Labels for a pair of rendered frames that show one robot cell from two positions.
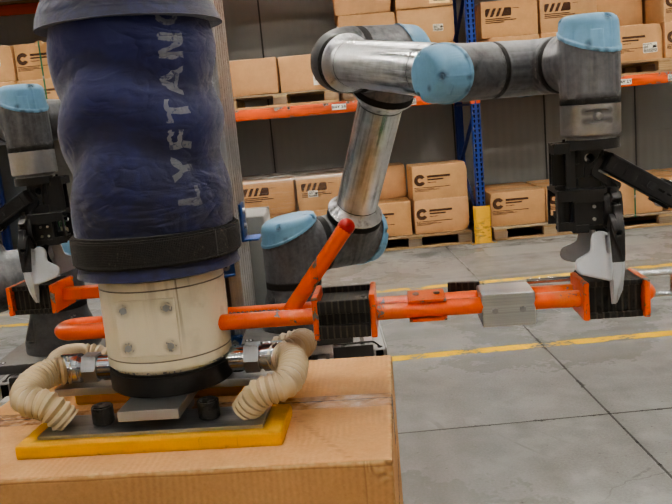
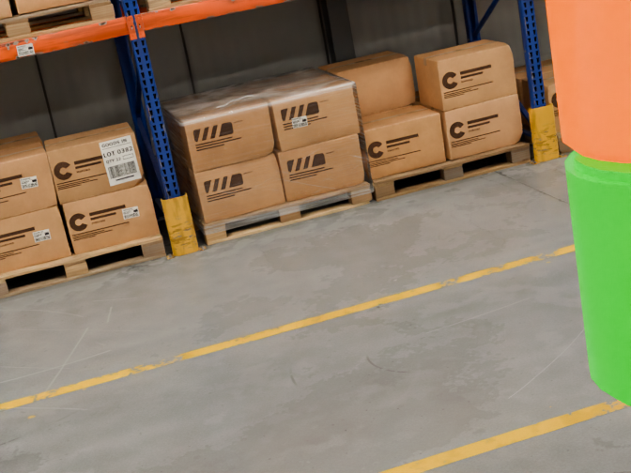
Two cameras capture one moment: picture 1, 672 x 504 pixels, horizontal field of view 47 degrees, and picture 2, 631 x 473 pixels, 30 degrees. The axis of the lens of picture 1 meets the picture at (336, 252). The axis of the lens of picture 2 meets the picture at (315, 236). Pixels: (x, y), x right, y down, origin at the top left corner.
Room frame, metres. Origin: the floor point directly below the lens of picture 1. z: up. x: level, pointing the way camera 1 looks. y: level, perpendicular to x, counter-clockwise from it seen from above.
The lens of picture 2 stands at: (0.51, 2.01, 2.28)
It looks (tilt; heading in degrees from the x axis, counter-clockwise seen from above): 17 degrees down; 347
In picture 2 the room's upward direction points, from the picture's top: 11 degrees counter-clockwise
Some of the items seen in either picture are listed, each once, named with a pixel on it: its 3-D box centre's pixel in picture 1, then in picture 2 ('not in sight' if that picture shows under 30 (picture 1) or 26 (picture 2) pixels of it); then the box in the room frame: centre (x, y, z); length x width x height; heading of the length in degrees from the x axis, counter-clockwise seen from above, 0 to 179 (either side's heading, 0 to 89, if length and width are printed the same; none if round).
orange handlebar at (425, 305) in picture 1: (315, 293); not in sight; (1.16, 0.04, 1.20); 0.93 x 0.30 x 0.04; 85
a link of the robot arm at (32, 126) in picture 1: (24, 118); not in sight; (1.34, 0.50, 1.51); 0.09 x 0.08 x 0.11; 49
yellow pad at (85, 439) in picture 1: (156, 420); not in sight; (0.96, 0.25, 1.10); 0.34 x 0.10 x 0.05; 85
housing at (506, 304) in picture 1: (505, 304); not in sight; (1.02, -0.22, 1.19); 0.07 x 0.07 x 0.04; 85
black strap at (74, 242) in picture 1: (157, 240); not in sight; (1.06, 0.24, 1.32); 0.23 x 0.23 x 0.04
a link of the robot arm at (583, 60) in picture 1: (587, 59); not in sight; (1.01, -0.34, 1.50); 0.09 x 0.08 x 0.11; 26
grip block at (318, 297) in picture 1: (346, 310); not in sight; (1.03, -0.01, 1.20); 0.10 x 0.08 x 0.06; 175
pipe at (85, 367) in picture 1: (173, 367); not in sight; (1.05, 0.24, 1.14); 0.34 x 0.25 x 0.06; 85
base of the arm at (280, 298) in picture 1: (295, 301); not in sight; (1.60, 0.09, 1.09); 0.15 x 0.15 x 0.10
